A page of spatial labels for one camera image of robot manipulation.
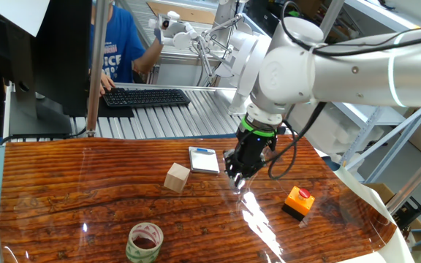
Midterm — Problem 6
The black desk pad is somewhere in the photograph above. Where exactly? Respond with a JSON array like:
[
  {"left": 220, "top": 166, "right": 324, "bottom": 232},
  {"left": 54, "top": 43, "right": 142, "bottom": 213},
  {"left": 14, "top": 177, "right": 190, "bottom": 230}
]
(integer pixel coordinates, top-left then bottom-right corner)
[{"left": 96, "top": 95, "right": 135, "bottom": 119}]

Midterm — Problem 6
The person's gloved left hand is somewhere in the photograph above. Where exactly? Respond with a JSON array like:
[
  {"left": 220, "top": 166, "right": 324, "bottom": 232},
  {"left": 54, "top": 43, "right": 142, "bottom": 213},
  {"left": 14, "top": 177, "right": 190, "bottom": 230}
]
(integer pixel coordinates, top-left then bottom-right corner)
[{"left": 153, "top": 26, "right": 165, "bottom": 47}]

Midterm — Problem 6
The silver digital pocket scale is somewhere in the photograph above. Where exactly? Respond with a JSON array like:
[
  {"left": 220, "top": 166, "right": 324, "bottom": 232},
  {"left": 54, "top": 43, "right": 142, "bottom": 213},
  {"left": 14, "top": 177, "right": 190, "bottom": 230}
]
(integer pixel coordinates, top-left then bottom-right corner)
[{"left": 188, "top": 145, "right": 221, "bottom": 175}]

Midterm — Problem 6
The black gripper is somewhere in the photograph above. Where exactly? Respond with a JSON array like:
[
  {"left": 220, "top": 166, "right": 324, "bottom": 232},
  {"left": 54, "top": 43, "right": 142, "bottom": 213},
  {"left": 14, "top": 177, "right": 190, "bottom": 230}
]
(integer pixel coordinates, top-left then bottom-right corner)
[{"left": 224, "top": 128, "right": 278, "bottom": 191}]

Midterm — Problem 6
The black computer keyboard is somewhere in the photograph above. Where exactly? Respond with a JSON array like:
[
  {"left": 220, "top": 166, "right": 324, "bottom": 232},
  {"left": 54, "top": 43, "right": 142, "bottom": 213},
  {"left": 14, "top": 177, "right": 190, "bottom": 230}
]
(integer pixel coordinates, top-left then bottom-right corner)
[{"left": 100, "top": 86, "right": 192, "bottom": 108}]

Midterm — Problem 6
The aluminium slat workbench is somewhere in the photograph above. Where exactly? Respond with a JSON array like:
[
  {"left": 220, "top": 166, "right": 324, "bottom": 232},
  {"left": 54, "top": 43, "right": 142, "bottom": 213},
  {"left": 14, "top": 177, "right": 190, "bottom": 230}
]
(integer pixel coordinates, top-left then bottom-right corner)
[{"left": 2, "top": 82, "right": 292, "bottom": 142}]

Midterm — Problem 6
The black monitor cable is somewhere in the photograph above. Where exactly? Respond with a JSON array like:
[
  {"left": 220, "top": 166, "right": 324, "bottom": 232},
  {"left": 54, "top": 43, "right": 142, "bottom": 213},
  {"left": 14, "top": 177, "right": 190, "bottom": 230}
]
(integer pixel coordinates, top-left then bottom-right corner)
[{"left": 0, "top": 126, "right": 88, "bottom": 172}]

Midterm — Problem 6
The green flange ring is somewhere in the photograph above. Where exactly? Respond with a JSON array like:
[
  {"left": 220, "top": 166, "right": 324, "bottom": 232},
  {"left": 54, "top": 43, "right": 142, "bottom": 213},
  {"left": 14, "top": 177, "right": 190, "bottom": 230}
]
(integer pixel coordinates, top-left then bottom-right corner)
[{"left": 240, "top": 113, "right": 278, "bottom": 139}]

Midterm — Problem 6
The person's left forearm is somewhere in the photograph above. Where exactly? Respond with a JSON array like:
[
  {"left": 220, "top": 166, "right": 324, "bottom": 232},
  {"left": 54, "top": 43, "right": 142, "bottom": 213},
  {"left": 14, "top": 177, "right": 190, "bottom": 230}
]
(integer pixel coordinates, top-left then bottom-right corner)
[{"left": 132, "top": 36, "right": 164, "bottom": 76}]

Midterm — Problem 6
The wood grain vinyl sheet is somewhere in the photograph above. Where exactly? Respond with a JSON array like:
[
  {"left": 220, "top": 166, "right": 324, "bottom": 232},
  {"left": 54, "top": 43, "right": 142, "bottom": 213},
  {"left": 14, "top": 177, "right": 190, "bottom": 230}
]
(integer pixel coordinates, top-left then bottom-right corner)
[{"left": 0, "top": 134, "right": 398, "bottom": 263}]

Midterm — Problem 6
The white metal shelf rack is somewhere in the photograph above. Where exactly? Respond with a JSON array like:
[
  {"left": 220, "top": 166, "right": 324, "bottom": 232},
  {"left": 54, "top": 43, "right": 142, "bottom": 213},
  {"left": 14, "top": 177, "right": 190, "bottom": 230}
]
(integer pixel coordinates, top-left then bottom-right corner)
[{"left": 319, "top": 0, "right": 421, "bottom": 183}]

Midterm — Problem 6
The light wooden block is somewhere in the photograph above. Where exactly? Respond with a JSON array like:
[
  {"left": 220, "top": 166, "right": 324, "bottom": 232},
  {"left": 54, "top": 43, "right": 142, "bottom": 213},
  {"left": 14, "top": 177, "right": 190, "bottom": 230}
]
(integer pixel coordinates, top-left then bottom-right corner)
[{"left": 163, "top": 162, "right": 191, "bottom": 194}]

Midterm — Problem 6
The patterned tape roll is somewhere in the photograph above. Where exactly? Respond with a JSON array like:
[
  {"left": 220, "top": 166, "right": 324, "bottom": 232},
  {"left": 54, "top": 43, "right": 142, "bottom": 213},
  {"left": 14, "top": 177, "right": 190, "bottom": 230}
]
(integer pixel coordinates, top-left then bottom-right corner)
[{"left": 125, "top": 221, "right": 164, "bottom": 263}]

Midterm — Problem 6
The person in blue shirt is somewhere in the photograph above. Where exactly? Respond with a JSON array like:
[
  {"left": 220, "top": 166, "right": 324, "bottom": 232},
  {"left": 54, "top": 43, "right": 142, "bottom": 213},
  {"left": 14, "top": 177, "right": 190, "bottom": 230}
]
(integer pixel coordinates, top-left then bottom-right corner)
[{"left": 88, "top": 0, "right": 164, "bottom": 96}]

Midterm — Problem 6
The black plastic crate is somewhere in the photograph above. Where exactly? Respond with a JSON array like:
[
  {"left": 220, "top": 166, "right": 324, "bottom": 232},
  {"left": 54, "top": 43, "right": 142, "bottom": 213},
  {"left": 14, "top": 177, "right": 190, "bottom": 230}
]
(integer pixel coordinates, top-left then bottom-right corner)
[{"left": 392, "top": 196, "right": 421, "bottom": 230}]

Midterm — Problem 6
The flat brown cardboard sheet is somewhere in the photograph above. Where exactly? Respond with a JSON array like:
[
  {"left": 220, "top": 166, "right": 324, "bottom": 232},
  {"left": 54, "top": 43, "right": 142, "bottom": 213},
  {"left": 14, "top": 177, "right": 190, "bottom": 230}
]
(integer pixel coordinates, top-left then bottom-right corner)
[{"left": 146, "top": 1, "right": 217, "bottom": 26}]

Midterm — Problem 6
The orange emergency stop button box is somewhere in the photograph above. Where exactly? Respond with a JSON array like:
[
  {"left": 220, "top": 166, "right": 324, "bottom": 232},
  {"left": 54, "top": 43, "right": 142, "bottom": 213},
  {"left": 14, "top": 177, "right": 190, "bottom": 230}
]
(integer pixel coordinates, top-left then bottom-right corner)
[{"left": 281, "top": 185, "right": 316, "bottom": 222}]

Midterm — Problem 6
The white haptic control device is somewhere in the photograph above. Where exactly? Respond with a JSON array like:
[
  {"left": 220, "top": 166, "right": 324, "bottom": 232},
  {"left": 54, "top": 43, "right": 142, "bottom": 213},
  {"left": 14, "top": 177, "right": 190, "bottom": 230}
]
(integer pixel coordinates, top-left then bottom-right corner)
[{"left": 148, "top": 9, "right": 270, "bottom": 116}]

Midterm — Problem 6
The black computer monitor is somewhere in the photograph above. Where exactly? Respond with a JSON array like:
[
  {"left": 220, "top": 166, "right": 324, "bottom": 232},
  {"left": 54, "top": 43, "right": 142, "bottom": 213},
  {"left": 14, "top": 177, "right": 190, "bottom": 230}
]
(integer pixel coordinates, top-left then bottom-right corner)
[{"left": 0, "top": 0, "right": 93, "bottom": 139}]

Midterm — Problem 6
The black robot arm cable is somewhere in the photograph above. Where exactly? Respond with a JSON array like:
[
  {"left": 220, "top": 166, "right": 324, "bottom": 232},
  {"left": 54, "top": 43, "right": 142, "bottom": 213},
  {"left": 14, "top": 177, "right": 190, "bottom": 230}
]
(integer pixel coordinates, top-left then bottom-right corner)
[{"left": 268, "top": 0, "right": 421, "bottom": 180}]

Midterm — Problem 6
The white paper underlay sheet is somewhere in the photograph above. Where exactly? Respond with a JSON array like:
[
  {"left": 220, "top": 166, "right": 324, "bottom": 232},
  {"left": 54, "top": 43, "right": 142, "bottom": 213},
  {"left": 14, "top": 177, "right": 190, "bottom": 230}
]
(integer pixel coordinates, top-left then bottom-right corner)
[{"left": 319, "top": 155, "right": 416, "bottom": 263}]

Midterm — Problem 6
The white styrofoam packing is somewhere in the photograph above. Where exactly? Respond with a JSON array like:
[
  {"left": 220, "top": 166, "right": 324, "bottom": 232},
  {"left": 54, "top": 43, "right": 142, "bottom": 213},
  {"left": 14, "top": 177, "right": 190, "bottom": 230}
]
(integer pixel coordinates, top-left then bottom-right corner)
[{"left": 289, "top": 104, "right": 385, "bottom": 156}]

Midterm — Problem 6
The brown cardboard box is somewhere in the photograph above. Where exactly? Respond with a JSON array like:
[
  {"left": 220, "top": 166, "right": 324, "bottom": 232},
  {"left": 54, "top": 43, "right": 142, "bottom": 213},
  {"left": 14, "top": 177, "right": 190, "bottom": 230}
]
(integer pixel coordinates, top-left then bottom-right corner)
[{"left": 363, "top": 181, "right": 421, "bottom": 254}]

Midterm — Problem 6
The person's right hand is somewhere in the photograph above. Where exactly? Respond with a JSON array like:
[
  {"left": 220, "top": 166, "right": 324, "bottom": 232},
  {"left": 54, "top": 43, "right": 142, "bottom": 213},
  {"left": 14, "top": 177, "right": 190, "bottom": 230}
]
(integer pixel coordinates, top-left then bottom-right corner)
[{"left": 99, "top": 74, "right": 117, "bottom": 96}]

